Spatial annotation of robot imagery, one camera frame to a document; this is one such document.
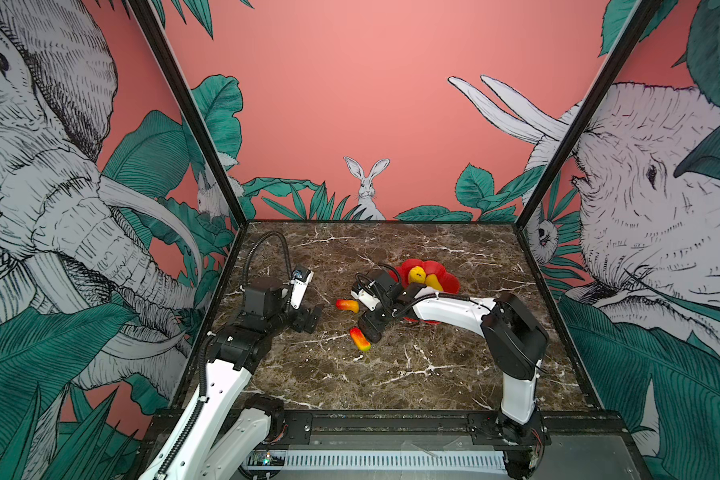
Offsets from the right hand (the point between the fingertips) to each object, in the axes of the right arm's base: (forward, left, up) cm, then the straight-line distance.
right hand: (364, 315), depth 89 cm
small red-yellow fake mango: (+5, +6, -2) cm, 8 cm away
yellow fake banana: (+13, -23, -1) cm, 26 cm away
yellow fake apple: (+15, -18, 0) cm, 23 cm away
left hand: (-3, +15, +17) cm, 23 cm away
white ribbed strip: (-36, -7, -5) cm, 37 cm away
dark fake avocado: (-7, -1, +4) cm, 8 cm away
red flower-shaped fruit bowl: (+14, -29, -4) cm, 33 cm away
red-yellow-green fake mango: (-7, +1, -2) cm, 7 cm away
